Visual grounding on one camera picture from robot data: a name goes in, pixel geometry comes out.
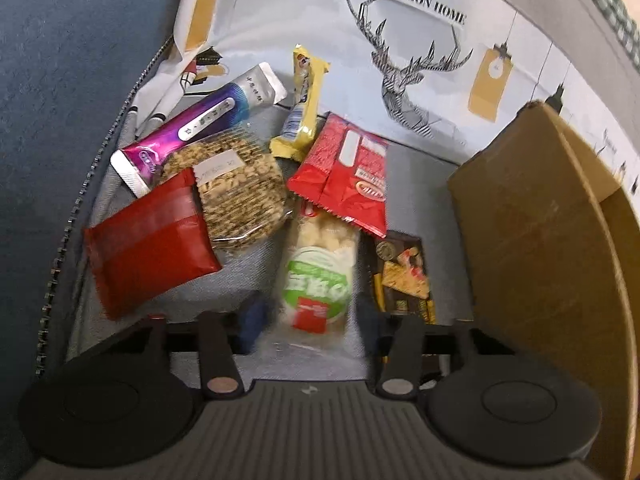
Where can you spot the deer print fabric storage bag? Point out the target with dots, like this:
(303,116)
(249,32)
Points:
(425,50)

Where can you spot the clear white green snack packet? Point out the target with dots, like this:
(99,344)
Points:
(315,280)

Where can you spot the blue sofa cushion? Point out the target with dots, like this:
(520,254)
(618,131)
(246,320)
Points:
(60,110)

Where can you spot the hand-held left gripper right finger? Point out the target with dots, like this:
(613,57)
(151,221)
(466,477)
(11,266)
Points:
(369,327)

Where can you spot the red snack packet white window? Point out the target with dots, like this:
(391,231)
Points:
(330,175)

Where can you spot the round peanut brittle cake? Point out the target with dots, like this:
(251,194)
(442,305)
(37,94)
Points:
(240,195)

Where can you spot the purple silver tube packet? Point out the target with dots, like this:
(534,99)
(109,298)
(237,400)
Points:
(200,120)

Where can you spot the green patterned cloth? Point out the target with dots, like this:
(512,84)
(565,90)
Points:
(612,5)

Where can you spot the yellow snack bar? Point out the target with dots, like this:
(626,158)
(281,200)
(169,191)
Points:
(305,90)

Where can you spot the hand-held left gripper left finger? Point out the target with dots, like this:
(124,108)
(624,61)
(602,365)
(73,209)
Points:
(252,321)

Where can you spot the black cracker packet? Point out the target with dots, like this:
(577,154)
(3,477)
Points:
(402,275)

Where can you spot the brown cardboard box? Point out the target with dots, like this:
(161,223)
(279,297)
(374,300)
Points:
(525,240)

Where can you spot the plain dark red packet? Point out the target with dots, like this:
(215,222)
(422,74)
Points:
(150,245)

